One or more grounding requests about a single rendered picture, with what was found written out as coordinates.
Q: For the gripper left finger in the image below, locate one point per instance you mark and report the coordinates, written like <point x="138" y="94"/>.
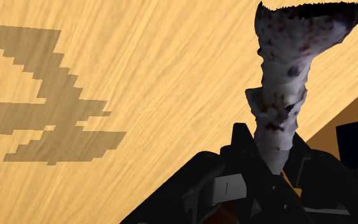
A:
<point x="203" y="173"/>

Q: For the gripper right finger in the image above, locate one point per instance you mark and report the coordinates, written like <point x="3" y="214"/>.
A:
<point x="330" y="186"/>

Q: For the light wooden table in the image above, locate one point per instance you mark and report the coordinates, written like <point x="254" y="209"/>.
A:
<point x="166" y="77"/>

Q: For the white dark-speckled flared vase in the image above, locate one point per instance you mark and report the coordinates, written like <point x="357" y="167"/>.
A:
<point x="285" y="93"/>

